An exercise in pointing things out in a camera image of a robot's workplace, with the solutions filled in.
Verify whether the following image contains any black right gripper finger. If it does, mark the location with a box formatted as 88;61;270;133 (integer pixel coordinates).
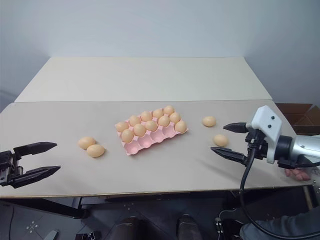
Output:
222;122;248;134
210;146;249;166

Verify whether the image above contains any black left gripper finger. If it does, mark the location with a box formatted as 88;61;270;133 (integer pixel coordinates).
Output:
13;141;58;158
10;165;62;189

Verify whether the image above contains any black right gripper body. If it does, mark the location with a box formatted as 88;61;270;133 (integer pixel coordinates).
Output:
244;124;270;161

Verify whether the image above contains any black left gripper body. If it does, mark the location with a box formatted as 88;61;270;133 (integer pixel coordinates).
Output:
0;149;26;188

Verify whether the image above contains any pink egg tray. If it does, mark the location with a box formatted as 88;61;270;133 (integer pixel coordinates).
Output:
114;116;189;158

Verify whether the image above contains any bare bystander hand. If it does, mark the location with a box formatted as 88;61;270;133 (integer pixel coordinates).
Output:
284;168;311;182

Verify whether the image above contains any brown cardboard box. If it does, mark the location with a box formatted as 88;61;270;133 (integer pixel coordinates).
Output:
274;102;320;137

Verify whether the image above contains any dark rounded shape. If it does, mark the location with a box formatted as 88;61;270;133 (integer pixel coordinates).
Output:
111;216;149;240
176;213;201;240

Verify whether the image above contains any grey bystander trouser leg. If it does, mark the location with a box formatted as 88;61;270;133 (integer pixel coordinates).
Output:
239;211;320;240

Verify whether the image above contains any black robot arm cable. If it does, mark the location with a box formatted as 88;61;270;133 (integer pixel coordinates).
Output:
238;143;320;239

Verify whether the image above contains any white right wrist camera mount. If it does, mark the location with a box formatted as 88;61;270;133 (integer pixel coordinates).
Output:
250;105;284;165

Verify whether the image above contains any black table frame bar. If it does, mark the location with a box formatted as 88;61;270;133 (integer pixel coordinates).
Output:
0;196;90;220

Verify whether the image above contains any thin cable with connectors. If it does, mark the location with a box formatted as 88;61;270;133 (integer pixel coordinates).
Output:
214;209;235;236

